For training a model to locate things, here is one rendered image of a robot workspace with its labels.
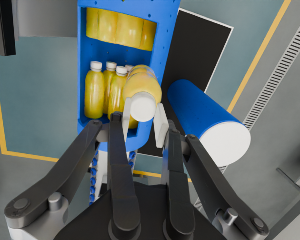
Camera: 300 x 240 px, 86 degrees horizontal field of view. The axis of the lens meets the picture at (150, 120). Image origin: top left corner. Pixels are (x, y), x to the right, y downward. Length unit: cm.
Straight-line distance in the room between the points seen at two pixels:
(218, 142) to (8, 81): 196
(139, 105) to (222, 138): 68
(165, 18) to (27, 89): 176
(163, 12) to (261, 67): 176
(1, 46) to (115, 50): 37
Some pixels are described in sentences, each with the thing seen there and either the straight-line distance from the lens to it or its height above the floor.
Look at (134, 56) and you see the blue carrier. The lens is 71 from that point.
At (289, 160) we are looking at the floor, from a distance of 318.
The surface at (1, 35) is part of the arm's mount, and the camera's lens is 75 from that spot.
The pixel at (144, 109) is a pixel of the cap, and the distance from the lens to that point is 23.
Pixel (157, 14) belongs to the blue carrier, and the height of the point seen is 121.
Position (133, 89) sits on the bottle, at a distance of 26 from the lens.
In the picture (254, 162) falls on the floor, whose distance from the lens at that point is 283.
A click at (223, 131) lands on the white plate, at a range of 85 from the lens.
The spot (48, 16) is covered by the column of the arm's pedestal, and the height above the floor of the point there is 70.
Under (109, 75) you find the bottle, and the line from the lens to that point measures 66.
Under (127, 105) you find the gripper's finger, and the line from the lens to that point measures 20.
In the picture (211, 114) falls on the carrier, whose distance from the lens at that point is 90.
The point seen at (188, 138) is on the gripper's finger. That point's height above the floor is 154.
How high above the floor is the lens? 167
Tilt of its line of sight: 63 degrees down
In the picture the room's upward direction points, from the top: 171 degrees clockwise
